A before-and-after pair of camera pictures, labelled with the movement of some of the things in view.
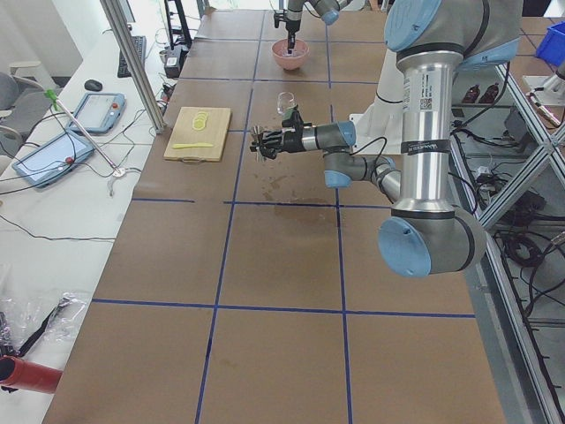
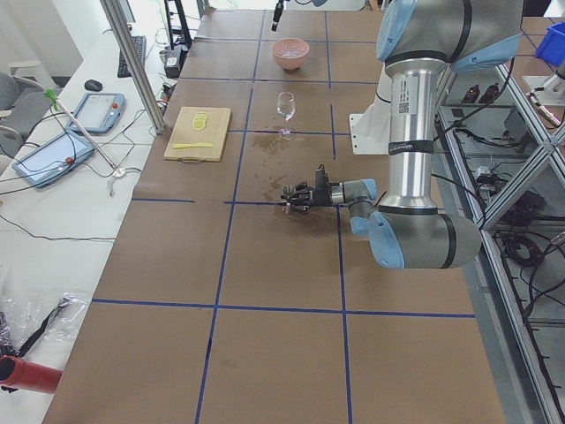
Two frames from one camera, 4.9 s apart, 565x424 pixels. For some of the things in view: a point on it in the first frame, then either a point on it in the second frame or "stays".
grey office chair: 23,104 stays
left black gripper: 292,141 to 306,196
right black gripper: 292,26 to 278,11
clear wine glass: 285,102 stays
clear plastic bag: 33,314 stays
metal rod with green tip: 116,170 stays
